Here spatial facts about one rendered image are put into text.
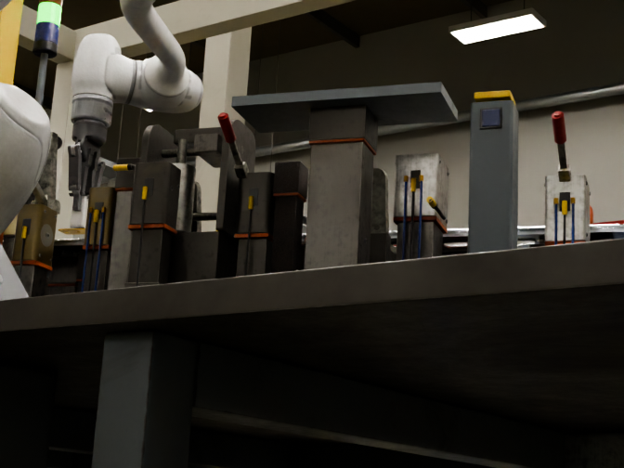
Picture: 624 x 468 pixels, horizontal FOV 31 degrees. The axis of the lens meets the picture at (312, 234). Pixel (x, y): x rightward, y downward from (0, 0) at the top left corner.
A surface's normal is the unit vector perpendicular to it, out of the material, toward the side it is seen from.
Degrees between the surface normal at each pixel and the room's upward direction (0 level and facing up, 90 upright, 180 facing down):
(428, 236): 90
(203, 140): 90
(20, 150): 115
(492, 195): 90
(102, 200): 90
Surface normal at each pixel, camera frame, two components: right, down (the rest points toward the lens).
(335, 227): -0.31, -0.26
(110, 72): 0.46, -0.14
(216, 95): -0.57, -0.24
